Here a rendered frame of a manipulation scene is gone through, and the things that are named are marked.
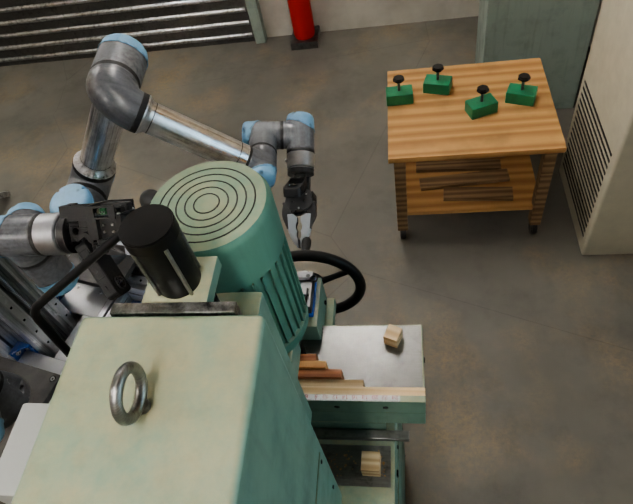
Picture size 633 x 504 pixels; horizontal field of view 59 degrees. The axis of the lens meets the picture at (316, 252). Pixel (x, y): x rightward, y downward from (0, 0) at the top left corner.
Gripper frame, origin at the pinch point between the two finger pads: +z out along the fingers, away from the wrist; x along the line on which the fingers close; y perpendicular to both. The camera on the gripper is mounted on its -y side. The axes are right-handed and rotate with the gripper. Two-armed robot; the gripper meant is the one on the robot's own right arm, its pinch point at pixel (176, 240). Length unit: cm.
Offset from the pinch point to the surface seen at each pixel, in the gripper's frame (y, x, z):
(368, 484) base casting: -57, 13, 29
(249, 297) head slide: -3.7, -19.3, 17.9
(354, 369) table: -36, 24, 26
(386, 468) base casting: -55, 16, 33
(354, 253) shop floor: -45, 159, 13
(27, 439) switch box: -12.2, -40.1, -1.9
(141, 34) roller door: 79, 296, -140
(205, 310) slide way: -0.8, -31.9, 16.7
